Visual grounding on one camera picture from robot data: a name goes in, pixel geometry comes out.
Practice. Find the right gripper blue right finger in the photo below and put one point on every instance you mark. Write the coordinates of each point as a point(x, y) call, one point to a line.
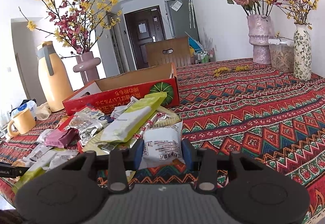
point(189, 154)

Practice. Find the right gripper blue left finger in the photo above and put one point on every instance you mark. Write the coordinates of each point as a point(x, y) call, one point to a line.
point(136, 154)

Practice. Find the white red-text snack packet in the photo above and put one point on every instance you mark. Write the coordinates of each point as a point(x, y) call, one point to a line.
point(162, 146)

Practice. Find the green white nut bar packet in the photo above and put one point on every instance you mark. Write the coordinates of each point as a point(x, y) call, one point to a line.
point(128, 123)

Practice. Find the yellow ceramic mug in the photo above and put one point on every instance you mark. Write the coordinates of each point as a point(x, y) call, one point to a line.
point(21, 123)

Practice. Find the silver red jerky packet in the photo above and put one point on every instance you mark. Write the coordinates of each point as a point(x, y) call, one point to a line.
point(88, 121)

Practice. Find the patterned red tablecloth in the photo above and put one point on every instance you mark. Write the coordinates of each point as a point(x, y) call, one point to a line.
point(267, 114)

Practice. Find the red cardboard pumpkin box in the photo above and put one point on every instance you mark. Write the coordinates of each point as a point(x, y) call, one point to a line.
point(107, 93)

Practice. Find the purple snack packet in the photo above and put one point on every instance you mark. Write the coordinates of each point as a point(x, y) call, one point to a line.
point(61, 139)

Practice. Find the crumpled beige paper cup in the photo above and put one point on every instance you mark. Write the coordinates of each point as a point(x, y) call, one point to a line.
point(43, 111)

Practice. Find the wet wipes pack blue label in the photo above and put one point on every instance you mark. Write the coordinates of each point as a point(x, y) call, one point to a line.
point(26, 104)

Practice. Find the fallen yellow petals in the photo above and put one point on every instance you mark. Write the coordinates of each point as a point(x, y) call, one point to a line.
point(223, 70)

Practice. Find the wooden chair back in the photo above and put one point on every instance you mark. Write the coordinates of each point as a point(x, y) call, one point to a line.
point(175, 51)

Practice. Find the dark entrance door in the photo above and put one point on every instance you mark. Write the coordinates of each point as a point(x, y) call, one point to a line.
point(144, 26)

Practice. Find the clear plastic food jar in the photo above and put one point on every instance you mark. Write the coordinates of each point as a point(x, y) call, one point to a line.
point(282, 54)

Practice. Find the grey refrigerator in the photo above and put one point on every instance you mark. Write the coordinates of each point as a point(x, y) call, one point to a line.
point(181, 17)

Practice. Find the pink textured tall vase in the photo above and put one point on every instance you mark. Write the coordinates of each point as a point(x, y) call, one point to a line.
point(260, 30)

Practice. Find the pink yellow blossom branches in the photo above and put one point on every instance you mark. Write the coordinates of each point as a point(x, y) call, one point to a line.
point(78, 24)

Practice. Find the floral white ceramic vase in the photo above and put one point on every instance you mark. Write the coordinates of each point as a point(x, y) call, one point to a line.
point(302, 53)

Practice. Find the pink ring vase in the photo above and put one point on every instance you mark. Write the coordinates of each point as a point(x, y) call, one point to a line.
point(87, 67)

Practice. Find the yellow thermos jug grey handle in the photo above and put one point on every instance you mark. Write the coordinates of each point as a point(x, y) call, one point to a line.
point(53, 76)

